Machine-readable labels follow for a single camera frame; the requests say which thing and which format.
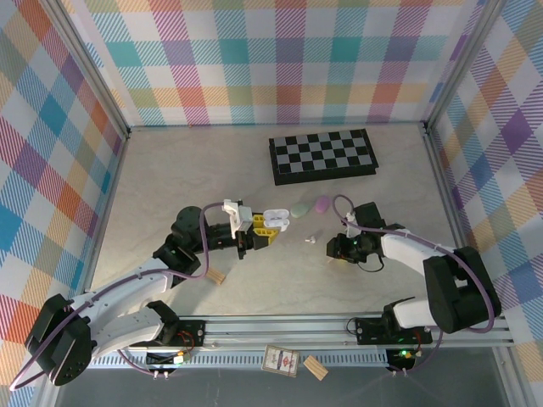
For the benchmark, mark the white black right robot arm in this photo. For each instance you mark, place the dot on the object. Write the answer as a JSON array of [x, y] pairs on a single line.
[[458, 288]]

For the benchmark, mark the purple earbud charging case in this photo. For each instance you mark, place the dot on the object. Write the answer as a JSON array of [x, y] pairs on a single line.
[[322, 204]]

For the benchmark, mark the black grey chessboard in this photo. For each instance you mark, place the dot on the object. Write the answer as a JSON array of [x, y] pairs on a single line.
[[322, 154]]

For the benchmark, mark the white earbud charging case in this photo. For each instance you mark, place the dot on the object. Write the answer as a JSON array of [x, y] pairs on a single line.
[[276, 218]]

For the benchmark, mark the black power connector board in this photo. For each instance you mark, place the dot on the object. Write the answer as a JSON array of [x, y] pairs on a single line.
[[167, 360], [403, 358]]

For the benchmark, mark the aluminium side rail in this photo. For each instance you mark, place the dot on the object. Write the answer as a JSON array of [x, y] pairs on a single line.
[[117, 169], [446, 191]]

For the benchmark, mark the playing card box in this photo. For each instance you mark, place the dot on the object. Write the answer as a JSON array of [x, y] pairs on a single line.
[[281, 361]]

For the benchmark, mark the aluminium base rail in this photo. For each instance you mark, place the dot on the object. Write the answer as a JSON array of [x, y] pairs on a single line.
[[275, 330]]

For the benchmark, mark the aluminium frame post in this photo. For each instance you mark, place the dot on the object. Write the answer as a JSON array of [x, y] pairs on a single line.
[[91, 72], [462, 63]]

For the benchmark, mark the wooden block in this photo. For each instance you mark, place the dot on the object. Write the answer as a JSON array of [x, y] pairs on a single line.
[[215, 276], [316, 368]]

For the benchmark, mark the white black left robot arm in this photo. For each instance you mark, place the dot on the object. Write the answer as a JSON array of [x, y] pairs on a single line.
[[127, 282]]

